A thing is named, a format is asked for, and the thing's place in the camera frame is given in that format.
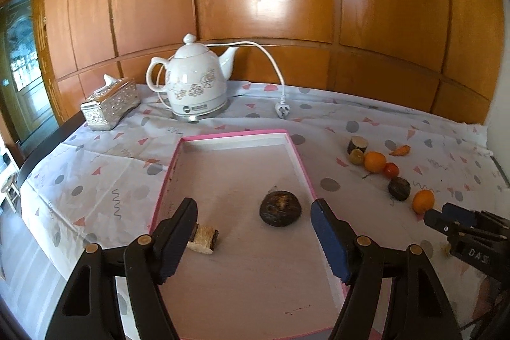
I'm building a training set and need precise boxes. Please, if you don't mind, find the dark-skinned cut stump piece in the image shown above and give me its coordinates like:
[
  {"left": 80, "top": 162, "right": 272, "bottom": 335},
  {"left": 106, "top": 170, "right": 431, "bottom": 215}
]
[{"left": 346, "top": 135, "right": 368, "bottom": 155}]

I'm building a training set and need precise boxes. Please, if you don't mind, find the silver ornate tissue box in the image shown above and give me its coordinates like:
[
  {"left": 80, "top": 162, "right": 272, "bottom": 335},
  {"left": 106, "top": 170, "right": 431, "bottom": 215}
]
[{"left": 80, "top": 74, "right": 141, "bottom": 131}]

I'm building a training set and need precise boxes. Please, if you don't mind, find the white kettle power cord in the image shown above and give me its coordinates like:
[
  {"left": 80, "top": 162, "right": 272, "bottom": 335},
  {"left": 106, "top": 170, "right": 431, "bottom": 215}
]
[{"left": 155, "top": 40, "right": 292, "bottom": 120}]

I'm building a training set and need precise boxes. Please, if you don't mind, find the orange peel scrap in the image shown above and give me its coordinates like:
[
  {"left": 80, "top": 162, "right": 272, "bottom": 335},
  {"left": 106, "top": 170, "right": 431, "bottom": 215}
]
[{"left": 390, "top": 145, "right": 412, "bottom": 157}]

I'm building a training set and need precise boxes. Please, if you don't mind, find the white ceramic electric kettle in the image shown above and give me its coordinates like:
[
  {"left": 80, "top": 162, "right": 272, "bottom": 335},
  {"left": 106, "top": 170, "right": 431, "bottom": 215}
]
[{"left": 146, "top": 33, "right": 238, "bottom": 122}]

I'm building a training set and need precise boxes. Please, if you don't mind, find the cut sugarcane piece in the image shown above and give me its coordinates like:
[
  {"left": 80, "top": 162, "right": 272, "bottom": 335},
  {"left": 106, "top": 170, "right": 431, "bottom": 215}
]
[{"left": 187, "top": 223, "right": 219, "bottom": 255}]

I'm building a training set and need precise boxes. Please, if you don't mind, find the pink rimmed cardboard tray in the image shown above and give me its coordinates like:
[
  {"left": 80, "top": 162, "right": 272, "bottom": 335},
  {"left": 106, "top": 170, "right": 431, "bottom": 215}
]
[{"left": 149, "top": 128, "right": 384, "bottom": 340}]

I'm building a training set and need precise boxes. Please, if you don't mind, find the wooden door with glass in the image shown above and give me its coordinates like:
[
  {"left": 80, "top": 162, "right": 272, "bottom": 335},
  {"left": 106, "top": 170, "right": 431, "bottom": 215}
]
[{"left": 1, "top": 0, "right": 58, "bottom": 155}]

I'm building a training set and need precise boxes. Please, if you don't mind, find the patterned white tablecloth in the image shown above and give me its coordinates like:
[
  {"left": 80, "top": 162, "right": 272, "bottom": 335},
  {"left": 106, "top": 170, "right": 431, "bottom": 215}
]
[{"left": 21, "top": 81, "right": 509, "bottom": 324}]

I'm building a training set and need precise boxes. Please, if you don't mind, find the small wooden stool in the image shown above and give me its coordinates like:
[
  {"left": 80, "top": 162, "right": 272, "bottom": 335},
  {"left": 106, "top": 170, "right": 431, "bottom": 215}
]
[{"left": 1, "top": 173, "right": 21, "bottom": 213}]

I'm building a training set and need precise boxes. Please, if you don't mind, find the green-yellow kiwi fruit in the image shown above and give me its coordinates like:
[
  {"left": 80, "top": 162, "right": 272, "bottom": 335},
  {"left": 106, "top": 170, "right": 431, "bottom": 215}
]
[{"left": 348, "top": 148, "right": 365, "bottom": 166}]

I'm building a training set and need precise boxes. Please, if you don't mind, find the orange tangerine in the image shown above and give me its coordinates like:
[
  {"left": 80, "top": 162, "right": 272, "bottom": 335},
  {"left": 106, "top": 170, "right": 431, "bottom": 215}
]
[
  {"left": 364, "top": 151, "right": 387, "bottom": 173},
  {"left": 412, "top": 189, "right": 435, "bottom": 216}
]

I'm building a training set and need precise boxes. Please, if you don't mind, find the dark wrinkled passion fruit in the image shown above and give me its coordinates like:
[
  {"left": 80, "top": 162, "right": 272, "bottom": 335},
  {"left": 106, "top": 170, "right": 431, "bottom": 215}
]
[{"left": 259, "top": 191, "right": 302, "bottom": 227}]

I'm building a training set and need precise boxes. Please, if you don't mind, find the small red tomato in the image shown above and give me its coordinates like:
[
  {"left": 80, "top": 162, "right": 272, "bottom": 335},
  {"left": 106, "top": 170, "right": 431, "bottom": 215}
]
[{"left": 383, "top": 162, "right": 399, "bottom": 179}]

